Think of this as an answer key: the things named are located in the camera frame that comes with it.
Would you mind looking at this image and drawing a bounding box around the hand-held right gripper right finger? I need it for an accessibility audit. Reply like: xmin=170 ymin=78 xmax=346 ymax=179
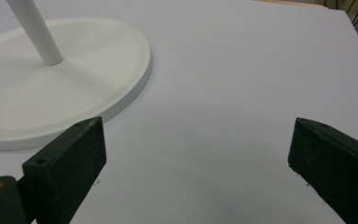
xmin=287 ymin=117 xmax=358 ymax=224

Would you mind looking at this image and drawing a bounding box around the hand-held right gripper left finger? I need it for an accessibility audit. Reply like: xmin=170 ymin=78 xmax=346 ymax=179
xmin=21 ymin=116 xmax=108 ymax=224

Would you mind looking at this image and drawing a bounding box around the white round lamp stand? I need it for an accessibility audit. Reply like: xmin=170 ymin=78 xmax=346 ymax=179
xmin=0 ymin=0 xmax=153 ymax=151

